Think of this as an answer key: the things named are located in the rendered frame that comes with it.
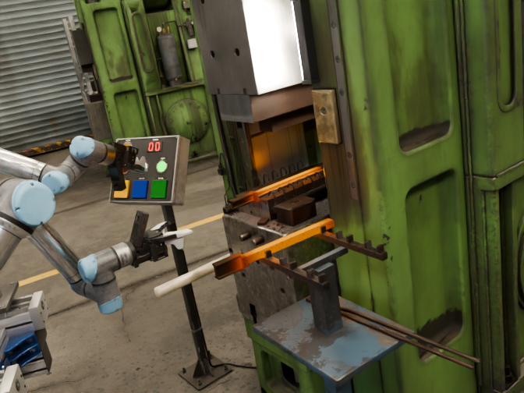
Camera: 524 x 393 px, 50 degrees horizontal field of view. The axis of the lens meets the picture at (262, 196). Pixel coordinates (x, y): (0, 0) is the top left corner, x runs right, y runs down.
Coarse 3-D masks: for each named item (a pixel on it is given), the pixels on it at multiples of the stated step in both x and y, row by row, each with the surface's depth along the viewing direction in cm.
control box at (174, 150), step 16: (144, 144) 234; (160, 144) 230; (176, 144) 226; (160, 160) 229; (176, 160) 225; (128, 176) 236; (144, 176) 231; (160, 176) 227; (176, 176) 225; (112, 192) 238; (176, 192) 225
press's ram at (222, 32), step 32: (192, 0) 192; (224, 0) 177; (256, 0) 173; (288, 0) 181; (224, 32) 183; (256, 32) 175; (288, 32) 183; (224, 64) 189; (256, 64) 177; (288, 64) 185
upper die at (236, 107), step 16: (224, 96) 195; (240, 96) 187; (256, 96) 185; (272, 96) 189; (288, 96) 194; (304, 96) 198; (224, 112) 199; (240, 112) 191; (256, 112) 186; (272, 112) 190
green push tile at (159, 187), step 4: (156, 180) 227; (160, 180) 226; (164, 180) 225; (152, 184) 228; (156, 184) 227; (160, 184) 226; (164, 184) 225; (152, 188) 227; (156, 188) 226; (160, 188) 225; (164, 188) 224; (152, 192) 227; (156, 192) 226; (160, 192) 225; (164, 192) 224; (152, 196) 227; (156, 196) 226; (160, 196) 225; (164, 196) 224
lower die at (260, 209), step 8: (304, 168) 229; (288, 176) 219; (312, 176) 213; (264, 184) 218; (296, 184) 207; (304, 184) 205; (280, 192) 201; (288, 192) 200; (296, 192) 203; (264, 200) 197; (272, 200) 197; (280, 200) 199; (240, 208) 212; (248, 208) 207; (256, 208) 203; (264, 208) 198; (264, 216) 200; (272, 216) 198
